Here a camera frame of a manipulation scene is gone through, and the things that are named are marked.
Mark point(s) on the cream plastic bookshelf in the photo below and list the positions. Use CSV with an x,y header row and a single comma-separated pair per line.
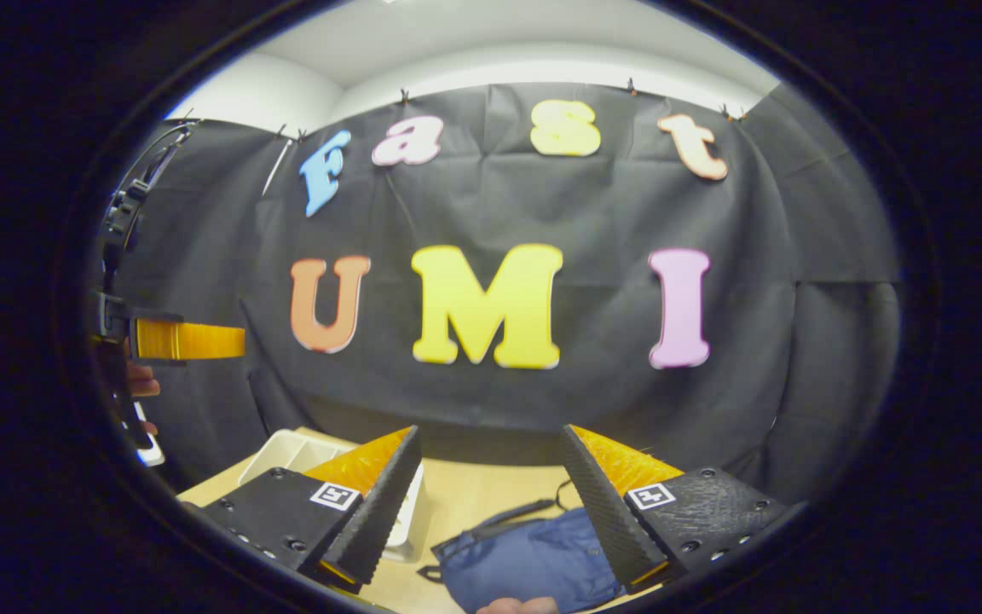
x,y
286,452

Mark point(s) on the blue schoolbag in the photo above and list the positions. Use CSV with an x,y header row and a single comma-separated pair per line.
x,y
525,563

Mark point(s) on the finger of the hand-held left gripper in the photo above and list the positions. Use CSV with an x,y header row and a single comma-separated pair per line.
x,y
193,341

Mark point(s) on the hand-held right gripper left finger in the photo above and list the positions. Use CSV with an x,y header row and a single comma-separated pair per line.
x,y
380,520

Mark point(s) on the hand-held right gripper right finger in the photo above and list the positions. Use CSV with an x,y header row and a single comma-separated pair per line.
x,y
606,529

